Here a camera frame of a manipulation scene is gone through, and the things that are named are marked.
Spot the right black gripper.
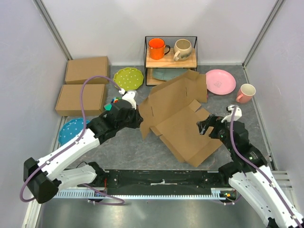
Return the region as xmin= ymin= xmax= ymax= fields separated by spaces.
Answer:
xmin=196 ymin=113 xmax=235 ymax=152

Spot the brown cardboard box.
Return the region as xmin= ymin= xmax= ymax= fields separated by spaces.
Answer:
xmin=138 ymin=70 xmax=222 ymax=167

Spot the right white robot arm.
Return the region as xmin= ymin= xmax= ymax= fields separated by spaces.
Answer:
xmin=197 ymin=114 xmax=304 ymax=228

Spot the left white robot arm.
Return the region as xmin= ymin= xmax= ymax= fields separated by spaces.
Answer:
xmin=23 ymin=99 xmax=143 ymax=204

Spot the front folded cardboard box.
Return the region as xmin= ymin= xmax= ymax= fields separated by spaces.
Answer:
xmin=55 ymin=84 xmax=107 ymax=116

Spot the folded cardboard box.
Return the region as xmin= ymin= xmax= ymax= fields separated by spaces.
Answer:
xmin=65 ymin=56 xmax=110 ymax=85
xmin=55 ymin=84 xmax=107 ymax=116

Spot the rear folded cardboard box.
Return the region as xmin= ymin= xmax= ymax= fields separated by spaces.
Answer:
xmin=65 ymin=56 xmax=110 ymax=85

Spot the rainbow flower plush toy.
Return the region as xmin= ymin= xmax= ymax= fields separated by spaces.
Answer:
xmin=111 ymin=97 xmax=122 ymax=104

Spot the green dotted plate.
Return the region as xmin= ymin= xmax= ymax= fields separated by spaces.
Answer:
xmin=113 ymin=67 xmax=144 ymax=91

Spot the pink plate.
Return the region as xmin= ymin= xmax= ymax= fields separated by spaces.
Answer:
xmin=206 ymin=69 xmax=236 ymax=95

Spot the teal rectangular dish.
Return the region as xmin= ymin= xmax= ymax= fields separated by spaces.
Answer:
xmin=152 ymin=68 xmax=187 ymax=81

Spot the pink mug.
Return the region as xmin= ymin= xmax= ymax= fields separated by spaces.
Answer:
xmin=236 ymin=84 xmax=256 ymax=104

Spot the blue dotted plate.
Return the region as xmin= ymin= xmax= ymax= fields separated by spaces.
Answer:
xmin=58 ymin=118 xmax=84 ymax=146

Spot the orange mug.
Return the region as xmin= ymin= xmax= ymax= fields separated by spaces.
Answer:
xmin=148 ymin=38 xmax=171 ymax=60

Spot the beige ceramic mug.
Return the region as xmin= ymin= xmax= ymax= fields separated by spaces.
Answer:
xmin=173 ymin=39 xmax=192 ymax=61

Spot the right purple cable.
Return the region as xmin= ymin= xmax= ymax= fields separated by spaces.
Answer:
xmin=213 ymin=106 xmax=304 ymax=228

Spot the purple cable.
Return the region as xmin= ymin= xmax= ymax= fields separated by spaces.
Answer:
xmin=19 ymin=76 xmax=126 ymax=205
xmin=213 ymin=106 xmax=304 ymax=228

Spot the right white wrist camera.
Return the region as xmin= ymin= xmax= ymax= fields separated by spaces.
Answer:
xmin=221 ymin=104 xmax=242 ymax=123

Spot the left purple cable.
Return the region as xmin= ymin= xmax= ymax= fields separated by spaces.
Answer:
xmin=19 ymin=76 xmax=126 ymax=205

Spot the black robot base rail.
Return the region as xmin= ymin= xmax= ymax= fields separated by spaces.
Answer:
xmin=92 ymin=170 xmax=230 ymax=189

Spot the black wire wooden shelf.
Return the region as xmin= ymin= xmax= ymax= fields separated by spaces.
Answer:
xmin=143 ymin=36 xmax=198 ymax=86

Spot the white slotted cable duct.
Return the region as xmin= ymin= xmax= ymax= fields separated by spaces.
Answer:
xmin=54 ymin=187 xmax=236 ymax=200

